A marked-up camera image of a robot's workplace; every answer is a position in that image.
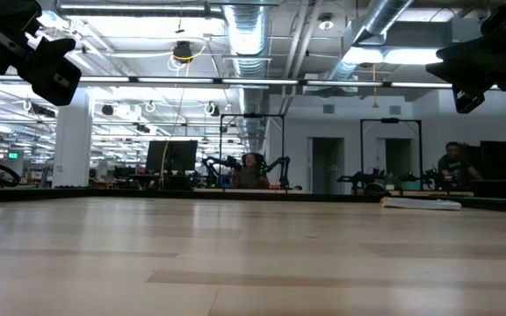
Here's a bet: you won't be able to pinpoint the white column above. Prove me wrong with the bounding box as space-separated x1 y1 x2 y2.
52 86 95 189

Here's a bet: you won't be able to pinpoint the black cabinets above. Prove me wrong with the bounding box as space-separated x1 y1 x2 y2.
456 140 506 182

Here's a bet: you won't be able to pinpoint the seated person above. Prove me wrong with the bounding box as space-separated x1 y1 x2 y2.
230 152 271 190

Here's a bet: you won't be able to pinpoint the black background monitor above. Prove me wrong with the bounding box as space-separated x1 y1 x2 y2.
145 140 199 173

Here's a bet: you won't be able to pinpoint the hanging black cable reel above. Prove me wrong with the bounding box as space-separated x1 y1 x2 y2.
172 39 194 63

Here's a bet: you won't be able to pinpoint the long LED light strip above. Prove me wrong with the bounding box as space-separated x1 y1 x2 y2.
0 74 506 91

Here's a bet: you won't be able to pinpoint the black background rig frame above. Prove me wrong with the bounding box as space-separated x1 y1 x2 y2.
219 112 286 190
359 117 424 190

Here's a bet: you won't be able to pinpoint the silver ventilation duct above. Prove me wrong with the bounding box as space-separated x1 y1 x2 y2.
221 0 271 153
325 0 415 83

